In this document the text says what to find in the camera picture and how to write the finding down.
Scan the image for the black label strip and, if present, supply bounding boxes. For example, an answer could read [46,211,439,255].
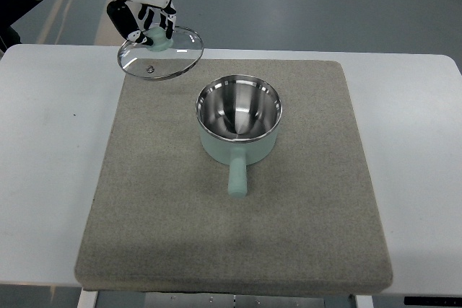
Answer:
[404,296,462,307]

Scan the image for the mint green saucepan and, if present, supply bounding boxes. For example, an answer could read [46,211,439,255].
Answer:
[196,74,283,198]

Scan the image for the glass lid with green knob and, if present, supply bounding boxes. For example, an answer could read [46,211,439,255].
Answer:
[118,26,204,81]

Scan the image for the grey felt mat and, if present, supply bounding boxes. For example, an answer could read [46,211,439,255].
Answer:
[74,60,393,296]

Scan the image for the metal table frame plate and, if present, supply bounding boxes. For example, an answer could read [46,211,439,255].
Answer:
[144,293,325,308]

